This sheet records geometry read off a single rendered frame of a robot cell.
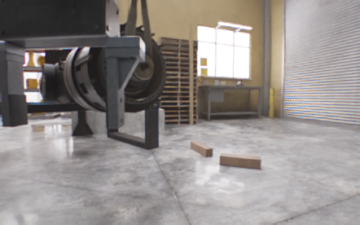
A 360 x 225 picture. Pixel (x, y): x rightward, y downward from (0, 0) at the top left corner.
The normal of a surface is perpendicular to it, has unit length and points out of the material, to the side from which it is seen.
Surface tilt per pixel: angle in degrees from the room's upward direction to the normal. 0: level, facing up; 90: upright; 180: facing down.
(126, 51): 90
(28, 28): 90
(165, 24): 90
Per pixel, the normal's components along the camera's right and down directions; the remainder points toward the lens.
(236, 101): 0.29, 0.07
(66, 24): 0.00, 0.08
